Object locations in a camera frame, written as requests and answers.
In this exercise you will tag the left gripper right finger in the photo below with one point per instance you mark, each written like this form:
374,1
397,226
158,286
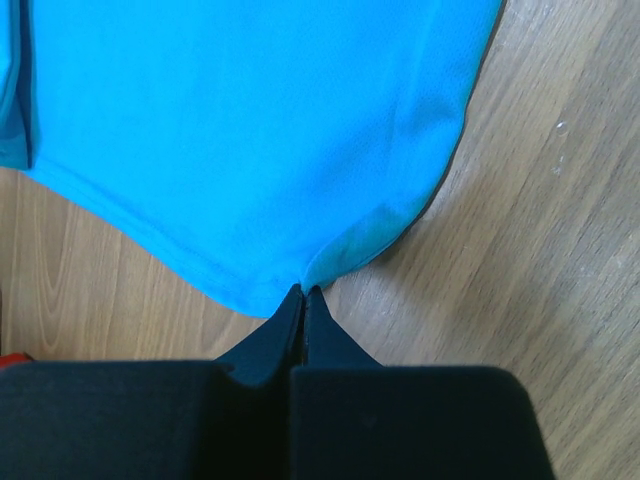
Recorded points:
353,418

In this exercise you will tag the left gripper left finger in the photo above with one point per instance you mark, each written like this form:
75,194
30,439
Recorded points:
200,419

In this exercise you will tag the teal t shirt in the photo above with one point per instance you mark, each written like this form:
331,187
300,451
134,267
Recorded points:
248,145

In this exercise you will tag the red plastic bin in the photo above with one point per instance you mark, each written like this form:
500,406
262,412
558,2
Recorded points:
14,359

